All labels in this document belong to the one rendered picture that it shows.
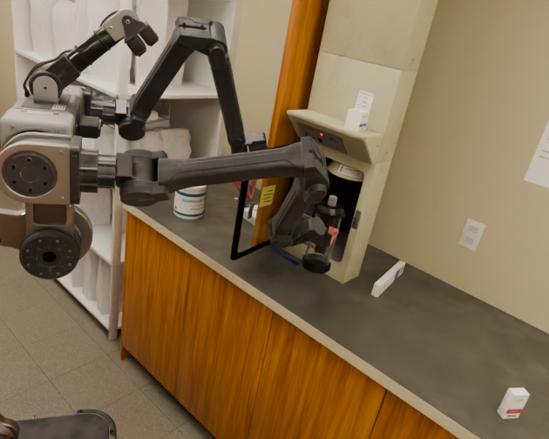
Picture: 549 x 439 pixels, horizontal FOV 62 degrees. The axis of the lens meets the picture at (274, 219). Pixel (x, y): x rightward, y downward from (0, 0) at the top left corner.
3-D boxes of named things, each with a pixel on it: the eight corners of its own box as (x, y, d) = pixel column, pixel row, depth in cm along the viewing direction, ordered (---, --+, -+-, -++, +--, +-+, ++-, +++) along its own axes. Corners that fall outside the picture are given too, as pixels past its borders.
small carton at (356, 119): (351, 125, 151) (355, 107, 148) (364, 130, 148) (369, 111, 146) (343, 127, 147) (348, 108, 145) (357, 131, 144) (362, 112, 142)
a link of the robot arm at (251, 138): (228, 120, 154) (231, 140, 150) (261, 115, 154) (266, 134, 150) (233, 143, 164) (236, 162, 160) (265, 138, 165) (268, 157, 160)
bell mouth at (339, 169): (343, 162, 182) (347, 149, 180) (382, 178, 172) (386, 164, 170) (317, 167, 169) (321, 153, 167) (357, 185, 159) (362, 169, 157)
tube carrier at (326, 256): (312, 253, 169) (326, 199, 161) (336, 266, 164) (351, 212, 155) (294, 260, 161) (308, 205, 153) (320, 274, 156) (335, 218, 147)
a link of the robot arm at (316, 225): (268, 218, 140) (272, 245, 137) (296, 205, 133) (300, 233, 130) (295, 225, 148) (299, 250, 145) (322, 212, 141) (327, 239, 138)
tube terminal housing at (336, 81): (315, 233, 207) (356, 55, 175) (376, 266, 189) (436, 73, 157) (279, 246, 189) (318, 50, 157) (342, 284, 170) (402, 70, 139)
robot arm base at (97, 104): (85, 126, 140) (86, 86, 135) (114, 129, 143) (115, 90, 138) (84, 134, 133) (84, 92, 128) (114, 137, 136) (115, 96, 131)
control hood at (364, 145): (301, 136, 170) (307, 109, 165) (376, 164, 151) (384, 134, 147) (281, 138, 161) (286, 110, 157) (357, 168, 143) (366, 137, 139)
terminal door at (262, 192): (281, 239, 185) (301, 142, 168) (231, 262, 161) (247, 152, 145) (280, 238, 185) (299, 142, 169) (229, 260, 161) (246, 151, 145)
